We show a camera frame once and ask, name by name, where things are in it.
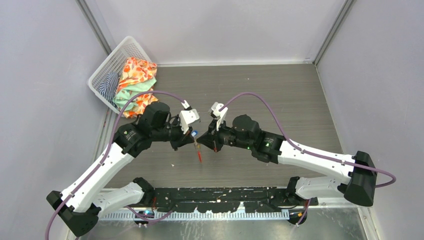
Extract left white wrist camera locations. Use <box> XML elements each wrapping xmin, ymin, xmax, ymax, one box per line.
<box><xmin>178</xmin><ymin>108</ymin><xmax>200</xmax><ymax>134</ymax></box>

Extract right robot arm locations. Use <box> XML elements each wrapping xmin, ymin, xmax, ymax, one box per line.
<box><xmin>197</xmin><ymin>114</ymin><xmax>377</xmax><ymax>207</ymax></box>

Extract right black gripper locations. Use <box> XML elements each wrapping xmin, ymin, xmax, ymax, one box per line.
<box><xmin>197</xmin><ymin>116</ymin><xmax>254</xmax><ymax>153</ymax></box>

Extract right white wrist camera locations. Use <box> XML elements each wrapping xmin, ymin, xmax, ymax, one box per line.
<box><xmin>210</xmin><ymin>102</ymin><xmax>228</xmax><ymax>131</ymax></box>

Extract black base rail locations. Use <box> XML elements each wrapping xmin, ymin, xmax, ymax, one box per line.
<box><xmin>132</xmin><ymin>186</ymin><xmax>307</xmax><ymax>213</ymax></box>

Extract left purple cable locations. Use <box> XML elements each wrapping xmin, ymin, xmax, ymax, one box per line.
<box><xmin>44</xmin><ymin>90</ymin><xmax>190</xmax><ymax>240</ymax></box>

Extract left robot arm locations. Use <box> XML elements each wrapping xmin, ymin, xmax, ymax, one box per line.
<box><xmin>46</xmin><ymin>101</ymin><xmax>200</xmax><ymax>237</ymax></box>

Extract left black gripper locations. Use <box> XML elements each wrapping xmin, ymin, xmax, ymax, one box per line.
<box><xmin>151</xmin><ymin>115</ymin><xmax>195</xmax><ymax>151</ymax></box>

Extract mint green cloth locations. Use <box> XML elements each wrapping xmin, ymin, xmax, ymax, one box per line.
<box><xmin>112</xmin><ymin>77</ymin><xmax>158</xmax><ymax>113</ymax></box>

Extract red handled metal keyring holder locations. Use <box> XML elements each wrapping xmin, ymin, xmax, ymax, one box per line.
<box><xmin>194</xmin><ymin>140</ymin><xmax>203</xmax><ymax>163</ymax></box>

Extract white plastic basket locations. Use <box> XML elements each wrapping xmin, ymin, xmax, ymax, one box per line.
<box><xmin>87</xmin><ymin>35</ymin><xmax>152</xmax><ymax>114</ymax></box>

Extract orange floral cloth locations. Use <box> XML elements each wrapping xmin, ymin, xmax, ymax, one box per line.
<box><xmin>118</xmin><ymin>57</ymin><xmax>157</xmax><ymax>119</ymax></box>

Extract blue striped cloth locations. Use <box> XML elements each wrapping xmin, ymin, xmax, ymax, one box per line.
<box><xmin>98</xmin><ymin>72</ymin><xmax>120</xmax><ymax>108</ymax></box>

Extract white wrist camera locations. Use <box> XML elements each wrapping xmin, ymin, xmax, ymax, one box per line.
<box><xmin>178</xmin><ymin>108</ymin><xmax>200</xmax><ymax>134</ymax></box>
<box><xmin>210</xmin><ymin>102</ymin><xmax>228</xmax><ymax>131</ymax></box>

